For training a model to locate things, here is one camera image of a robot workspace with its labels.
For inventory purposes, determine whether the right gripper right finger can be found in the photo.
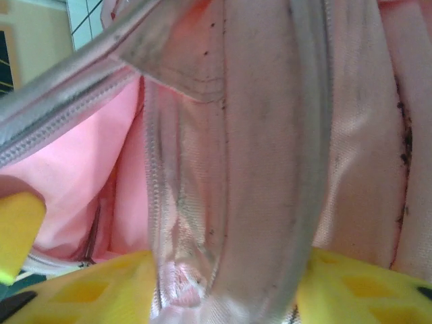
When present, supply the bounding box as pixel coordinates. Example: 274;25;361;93
296;249;432;324

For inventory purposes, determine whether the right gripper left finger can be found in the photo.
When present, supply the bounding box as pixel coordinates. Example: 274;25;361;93
0;249;159;324

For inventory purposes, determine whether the pink backpack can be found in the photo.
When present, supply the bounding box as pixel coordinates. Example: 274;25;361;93
0;0;432;324

